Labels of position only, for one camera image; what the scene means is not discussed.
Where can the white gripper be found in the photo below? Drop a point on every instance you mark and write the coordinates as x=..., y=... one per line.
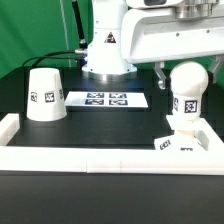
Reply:
x=156, y=35

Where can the white lamp bulb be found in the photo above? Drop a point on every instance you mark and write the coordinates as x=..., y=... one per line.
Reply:
x=189, y=81

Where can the white lamp base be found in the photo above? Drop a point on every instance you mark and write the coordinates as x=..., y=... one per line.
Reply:
x=183, y=139

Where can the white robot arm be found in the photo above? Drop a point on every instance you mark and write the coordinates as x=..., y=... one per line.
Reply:
x=104, y=56

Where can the white lamp shade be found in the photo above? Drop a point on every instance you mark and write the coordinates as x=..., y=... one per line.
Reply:
x=45, y=95

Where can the black rod with connector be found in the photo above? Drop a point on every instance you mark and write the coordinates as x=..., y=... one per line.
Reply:
x=82, y=50

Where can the white marker sheet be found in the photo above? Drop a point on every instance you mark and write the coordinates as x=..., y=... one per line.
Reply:
x=106, y=99

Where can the white U-shaped frame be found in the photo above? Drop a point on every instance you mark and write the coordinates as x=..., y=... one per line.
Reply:
x=209, y=162

